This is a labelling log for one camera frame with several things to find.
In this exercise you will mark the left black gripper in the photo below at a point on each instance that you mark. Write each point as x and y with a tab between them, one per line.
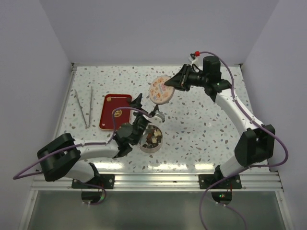
136	103

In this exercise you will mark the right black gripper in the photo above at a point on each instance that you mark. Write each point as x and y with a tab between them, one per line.
181	80

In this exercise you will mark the round silver tin lid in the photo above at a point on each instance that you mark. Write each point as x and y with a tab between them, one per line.
159	93

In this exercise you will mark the metal serving tongs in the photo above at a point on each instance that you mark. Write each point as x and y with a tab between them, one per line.
85	104

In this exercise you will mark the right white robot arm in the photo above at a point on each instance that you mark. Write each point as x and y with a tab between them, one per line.
256	141

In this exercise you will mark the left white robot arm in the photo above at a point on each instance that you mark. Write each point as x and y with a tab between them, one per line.
67	157

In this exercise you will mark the round silver tin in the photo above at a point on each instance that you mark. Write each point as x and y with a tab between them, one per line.
145	144

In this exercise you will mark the red rectangular tray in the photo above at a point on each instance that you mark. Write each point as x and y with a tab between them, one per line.
111	110

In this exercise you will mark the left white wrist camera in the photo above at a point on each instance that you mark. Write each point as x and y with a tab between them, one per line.
158	118

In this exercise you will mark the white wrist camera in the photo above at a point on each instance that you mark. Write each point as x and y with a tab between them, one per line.
158	118
193	58

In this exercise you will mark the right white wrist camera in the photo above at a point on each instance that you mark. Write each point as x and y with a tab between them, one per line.
193	58

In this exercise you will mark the right black base bracket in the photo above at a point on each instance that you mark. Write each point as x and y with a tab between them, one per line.
219	180

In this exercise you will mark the aluminium front rail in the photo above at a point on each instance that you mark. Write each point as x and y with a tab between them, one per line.
259	181

